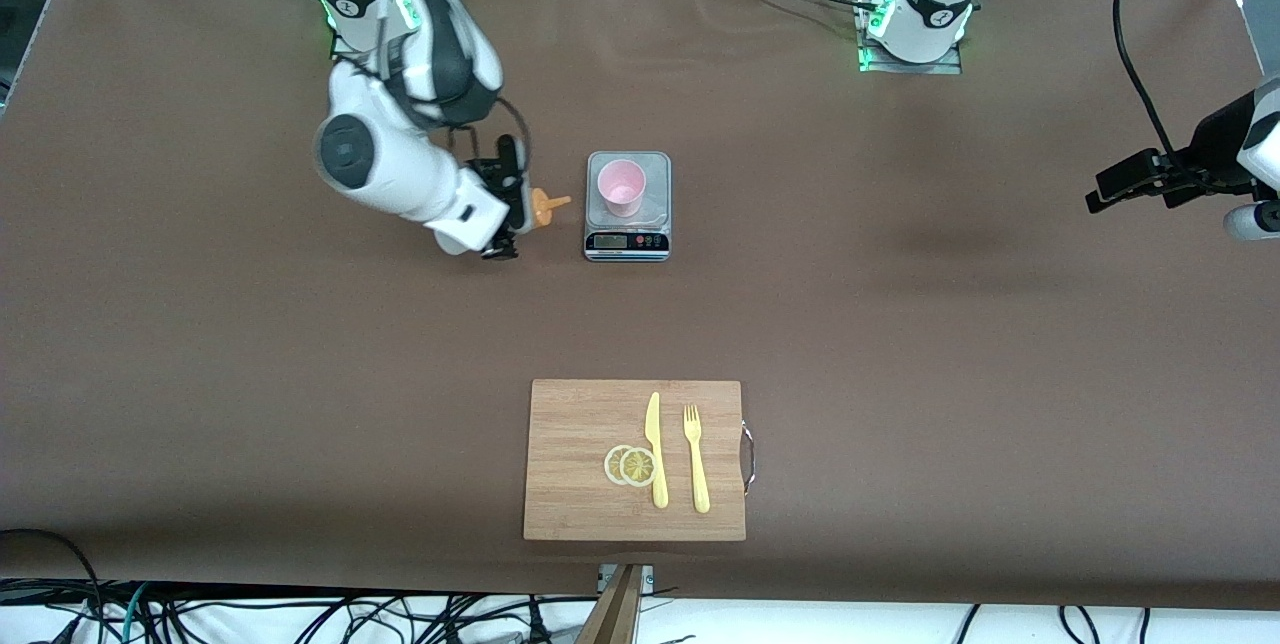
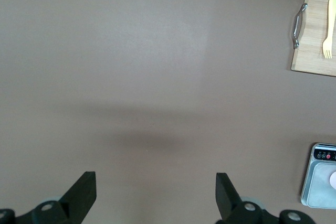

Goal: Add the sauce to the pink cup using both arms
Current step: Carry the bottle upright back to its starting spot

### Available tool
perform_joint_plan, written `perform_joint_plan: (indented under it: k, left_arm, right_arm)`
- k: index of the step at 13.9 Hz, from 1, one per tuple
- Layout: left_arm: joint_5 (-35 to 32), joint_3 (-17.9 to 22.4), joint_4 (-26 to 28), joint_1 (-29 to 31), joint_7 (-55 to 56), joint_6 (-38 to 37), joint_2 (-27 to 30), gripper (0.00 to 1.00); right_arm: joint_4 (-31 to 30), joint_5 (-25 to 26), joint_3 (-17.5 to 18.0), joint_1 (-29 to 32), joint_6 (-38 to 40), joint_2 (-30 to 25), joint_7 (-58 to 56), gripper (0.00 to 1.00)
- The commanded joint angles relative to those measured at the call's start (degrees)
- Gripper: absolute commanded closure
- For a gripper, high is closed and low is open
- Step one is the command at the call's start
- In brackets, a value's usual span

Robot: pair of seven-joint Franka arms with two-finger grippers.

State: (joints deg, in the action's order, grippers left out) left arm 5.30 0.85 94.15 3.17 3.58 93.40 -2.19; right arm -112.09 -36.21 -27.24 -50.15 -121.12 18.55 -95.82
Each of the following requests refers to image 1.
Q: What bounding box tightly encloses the wooden support beam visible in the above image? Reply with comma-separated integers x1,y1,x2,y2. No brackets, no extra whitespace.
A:
575,564,646,644

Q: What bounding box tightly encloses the pink plastic cup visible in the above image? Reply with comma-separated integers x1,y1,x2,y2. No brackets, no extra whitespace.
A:
597,159,647,219

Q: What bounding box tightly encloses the black looped floor cable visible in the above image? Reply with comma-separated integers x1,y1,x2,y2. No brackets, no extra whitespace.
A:
0,528,101,644

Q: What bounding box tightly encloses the wooden cutting board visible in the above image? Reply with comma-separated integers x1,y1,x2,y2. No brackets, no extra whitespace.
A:
523,379,757,542

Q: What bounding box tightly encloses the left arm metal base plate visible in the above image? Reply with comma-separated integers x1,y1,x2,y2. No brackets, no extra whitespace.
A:
858,0,963,75

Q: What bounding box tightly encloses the yellow plastic knife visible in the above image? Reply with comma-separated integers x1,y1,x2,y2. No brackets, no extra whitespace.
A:
645,391,669,510

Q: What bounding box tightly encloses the small metal bracket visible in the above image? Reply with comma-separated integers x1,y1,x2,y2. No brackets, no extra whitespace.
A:
597,564,655,593

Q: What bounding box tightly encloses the brown table cover mat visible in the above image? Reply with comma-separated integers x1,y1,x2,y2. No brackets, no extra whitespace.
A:
0,0,1280,611

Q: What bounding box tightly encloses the teal cable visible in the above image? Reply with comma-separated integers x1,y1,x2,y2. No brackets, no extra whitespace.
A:
118,582,151,644

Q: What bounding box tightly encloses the yellow plastic fork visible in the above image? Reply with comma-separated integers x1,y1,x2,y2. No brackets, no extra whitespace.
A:
683,404,711,514

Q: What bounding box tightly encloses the silver digital kitchen scale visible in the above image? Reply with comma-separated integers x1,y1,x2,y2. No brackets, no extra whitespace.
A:
584,151,672,263

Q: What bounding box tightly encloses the squeeze bottle with orange cap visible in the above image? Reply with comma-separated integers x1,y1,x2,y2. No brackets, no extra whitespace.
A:
522,186,573,229

